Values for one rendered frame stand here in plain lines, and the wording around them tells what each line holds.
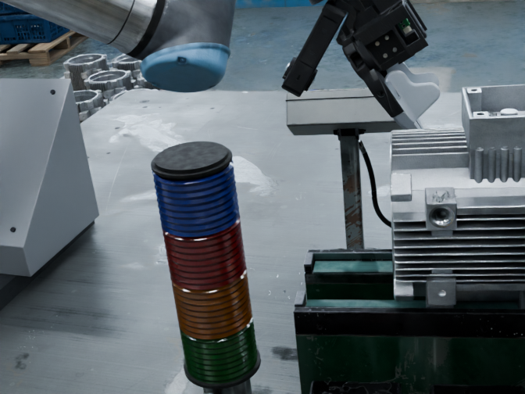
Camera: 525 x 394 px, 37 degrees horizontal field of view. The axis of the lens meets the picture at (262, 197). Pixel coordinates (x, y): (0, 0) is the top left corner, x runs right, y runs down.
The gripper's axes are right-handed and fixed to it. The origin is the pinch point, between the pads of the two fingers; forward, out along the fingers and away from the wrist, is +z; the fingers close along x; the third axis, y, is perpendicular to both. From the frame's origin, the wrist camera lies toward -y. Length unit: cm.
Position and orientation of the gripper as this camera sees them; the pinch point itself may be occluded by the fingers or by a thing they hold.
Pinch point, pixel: (412, 131)
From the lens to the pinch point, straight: 93.6
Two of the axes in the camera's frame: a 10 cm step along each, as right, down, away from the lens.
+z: 5.8, 7.7, 2.7
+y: 8.0, -4.7, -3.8
